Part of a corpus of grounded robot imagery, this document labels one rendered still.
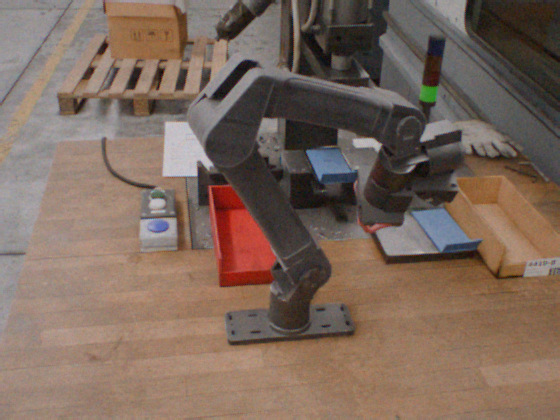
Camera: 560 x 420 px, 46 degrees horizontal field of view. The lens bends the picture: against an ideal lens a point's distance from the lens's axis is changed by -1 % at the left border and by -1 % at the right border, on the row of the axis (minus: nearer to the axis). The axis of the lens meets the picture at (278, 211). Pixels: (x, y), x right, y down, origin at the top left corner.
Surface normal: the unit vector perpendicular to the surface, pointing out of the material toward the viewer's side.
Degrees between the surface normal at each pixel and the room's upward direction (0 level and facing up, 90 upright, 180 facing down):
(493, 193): 90
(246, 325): 0
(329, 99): 87
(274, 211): 89
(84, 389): 0
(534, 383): 0
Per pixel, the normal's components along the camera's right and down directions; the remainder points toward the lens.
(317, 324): 0.03, -0.86
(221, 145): 0.33, 0.50
